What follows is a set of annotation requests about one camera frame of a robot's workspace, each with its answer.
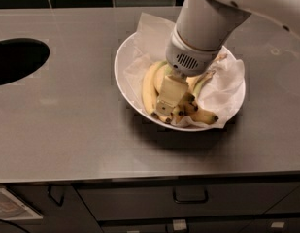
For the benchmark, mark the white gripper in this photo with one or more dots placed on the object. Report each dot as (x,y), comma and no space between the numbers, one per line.
(185,59)

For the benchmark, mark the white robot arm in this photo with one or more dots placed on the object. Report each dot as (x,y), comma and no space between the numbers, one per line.
(202,28)

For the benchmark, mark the long-stemmed yellow banana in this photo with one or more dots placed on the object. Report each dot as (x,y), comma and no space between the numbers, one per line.
(195,85)

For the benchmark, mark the middle yellow banana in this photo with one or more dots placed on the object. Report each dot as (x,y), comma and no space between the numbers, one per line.
(178,114)

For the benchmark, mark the leftmost yellow banana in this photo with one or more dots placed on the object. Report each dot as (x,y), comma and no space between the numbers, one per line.
(149,94)

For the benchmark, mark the small short yellow banana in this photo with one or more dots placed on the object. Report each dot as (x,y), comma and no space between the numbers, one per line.
(165,119)

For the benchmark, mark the right lower yellow banana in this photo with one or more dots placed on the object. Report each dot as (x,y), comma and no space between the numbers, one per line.
(201,115)

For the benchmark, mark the white oval bowl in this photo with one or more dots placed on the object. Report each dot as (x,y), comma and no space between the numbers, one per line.
(123,59)

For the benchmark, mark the white paper liner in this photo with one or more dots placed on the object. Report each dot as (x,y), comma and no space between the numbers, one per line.
(149,39)

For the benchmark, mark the grey drawer front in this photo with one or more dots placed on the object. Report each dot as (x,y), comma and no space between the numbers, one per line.
(128,203)

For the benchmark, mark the round black counter hole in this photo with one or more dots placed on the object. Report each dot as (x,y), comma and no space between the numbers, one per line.
(20,57)

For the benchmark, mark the grey cabinet door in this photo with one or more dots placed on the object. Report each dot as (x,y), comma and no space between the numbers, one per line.
(72,217)

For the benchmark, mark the black drawer handle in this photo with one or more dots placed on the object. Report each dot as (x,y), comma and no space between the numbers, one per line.
(190,195)

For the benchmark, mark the black cabinet door handle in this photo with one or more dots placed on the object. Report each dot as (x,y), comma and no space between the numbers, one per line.
(56,195)

